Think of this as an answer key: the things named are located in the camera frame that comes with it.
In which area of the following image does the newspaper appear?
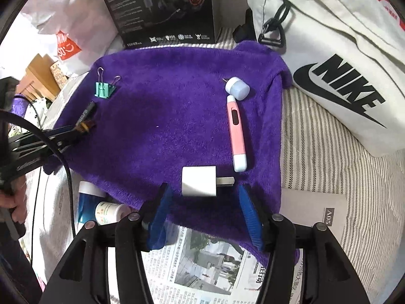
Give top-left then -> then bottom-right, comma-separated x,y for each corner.
28,165 -> 304,304

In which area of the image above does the striped bed sheet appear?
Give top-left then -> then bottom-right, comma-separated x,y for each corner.
32,25 -> 405,304

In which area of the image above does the white sling bag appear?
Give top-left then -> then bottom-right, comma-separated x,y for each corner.
233,0 -> 405,158

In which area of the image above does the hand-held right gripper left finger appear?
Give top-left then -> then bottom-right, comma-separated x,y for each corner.
38,182 -> 174,304

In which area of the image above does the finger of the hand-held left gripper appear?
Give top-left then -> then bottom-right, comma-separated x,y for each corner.
13,138 -> 75,173
39,124 -> 83,140

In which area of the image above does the green binder clip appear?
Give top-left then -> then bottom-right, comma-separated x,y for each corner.
104,75 -> 122,99
94,67 -> 108,98

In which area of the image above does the pink white pen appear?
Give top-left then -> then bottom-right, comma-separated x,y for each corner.
226,95 -> 248,173

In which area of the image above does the person's left forearm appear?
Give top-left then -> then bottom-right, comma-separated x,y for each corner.
0,228 -> 43,304

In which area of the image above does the small white pill bottle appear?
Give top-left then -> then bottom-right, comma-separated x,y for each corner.
94,201 -> 127,225

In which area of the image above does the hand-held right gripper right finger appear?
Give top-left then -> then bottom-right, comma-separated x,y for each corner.
238,184 -> 371,304

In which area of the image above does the small lavender white bottle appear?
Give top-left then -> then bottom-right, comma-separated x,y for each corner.
223,76 -> 249,101

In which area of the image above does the black headset box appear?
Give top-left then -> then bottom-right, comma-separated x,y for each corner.
94,0 -> 222,49

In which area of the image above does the person's left hand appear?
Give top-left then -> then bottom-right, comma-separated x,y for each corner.
0,177 -> 28,225

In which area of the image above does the blue white cylinder bottle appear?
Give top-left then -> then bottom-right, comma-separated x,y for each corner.
77,180 -> 106,225

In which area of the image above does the white charger plug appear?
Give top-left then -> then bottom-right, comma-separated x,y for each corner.
181,165 -> 235,198

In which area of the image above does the white plastic shopping bag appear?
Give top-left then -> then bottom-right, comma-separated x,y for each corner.
0,0 -> 122,77

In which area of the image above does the black cable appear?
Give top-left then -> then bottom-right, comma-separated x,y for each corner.
0,109 -> 76,238

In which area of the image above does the purple towel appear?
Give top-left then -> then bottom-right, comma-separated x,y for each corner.
43,43 -> 301,267

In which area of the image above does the black cosmetic tube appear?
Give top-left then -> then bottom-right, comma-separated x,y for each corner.
73,101 -> 96,135

